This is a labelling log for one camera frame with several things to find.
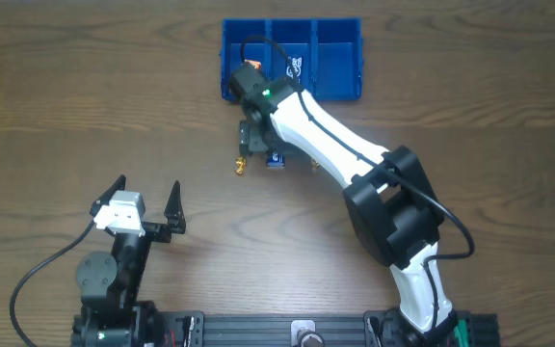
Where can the orange candy box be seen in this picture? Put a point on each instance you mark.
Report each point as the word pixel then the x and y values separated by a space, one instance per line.
pixel 254 63

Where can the mounting rail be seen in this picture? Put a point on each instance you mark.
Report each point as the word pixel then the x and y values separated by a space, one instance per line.
pixel 248 330

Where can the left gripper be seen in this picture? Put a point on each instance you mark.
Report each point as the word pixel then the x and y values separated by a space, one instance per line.
pixel 158 232

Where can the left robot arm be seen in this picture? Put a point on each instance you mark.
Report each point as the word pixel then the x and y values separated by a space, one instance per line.
pixel 128 270

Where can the gold candy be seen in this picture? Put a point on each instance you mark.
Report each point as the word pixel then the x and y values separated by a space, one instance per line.
pixel 315 165
pixel 240 165

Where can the blue tray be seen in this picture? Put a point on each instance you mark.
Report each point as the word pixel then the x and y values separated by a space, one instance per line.
pixel 337 62

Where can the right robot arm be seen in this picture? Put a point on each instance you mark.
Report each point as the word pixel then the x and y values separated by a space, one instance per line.
pixel 325 140

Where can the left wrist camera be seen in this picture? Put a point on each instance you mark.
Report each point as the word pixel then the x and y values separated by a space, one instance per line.
pixel 121 212

